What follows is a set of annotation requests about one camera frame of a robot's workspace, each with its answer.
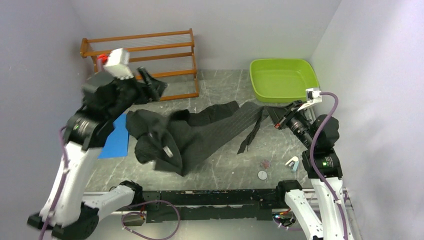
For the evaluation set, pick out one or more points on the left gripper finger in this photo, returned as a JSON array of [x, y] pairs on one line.
[[147, 78], [159, 88]]

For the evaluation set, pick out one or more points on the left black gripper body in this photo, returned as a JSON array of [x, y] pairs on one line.
[[131, 91]]

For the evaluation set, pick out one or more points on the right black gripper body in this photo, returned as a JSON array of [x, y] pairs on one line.
[[295, 120]]

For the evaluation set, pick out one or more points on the black pinstriped shirt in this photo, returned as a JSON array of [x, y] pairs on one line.
[[181, 141]]

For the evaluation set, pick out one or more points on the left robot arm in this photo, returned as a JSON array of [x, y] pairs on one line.
[[65, 213]]

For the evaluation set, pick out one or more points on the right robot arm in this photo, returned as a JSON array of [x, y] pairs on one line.
[[324, 170]]

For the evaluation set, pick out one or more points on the red round brooch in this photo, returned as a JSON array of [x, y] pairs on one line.
[[265, 164]]

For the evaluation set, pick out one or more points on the orange wooden shoe rack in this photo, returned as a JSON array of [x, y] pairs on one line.
[[167, 56]]

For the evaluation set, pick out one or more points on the green plastic basin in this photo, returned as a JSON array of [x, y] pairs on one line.
[[281, 80]]

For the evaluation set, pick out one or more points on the blue flat mat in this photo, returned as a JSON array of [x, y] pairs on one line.
[[117, 143]]

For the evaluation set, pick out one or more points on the white round badge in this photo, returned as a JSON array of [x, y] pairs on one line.
[[262, 175]]

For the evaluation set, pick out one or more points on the black base beam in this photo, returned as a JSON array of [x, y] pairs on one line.
[[223, 204]]

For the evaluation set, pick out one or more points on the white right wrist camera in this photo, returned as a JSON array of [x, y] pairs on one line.
[[313, 97]]

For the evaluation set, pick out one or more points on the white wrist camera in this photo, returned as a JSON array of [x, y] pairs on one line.
[[313, 97], [117, 64]]

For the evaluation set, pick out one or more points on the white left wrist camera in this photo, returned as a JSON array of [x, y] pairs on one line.
[[117, 64]]

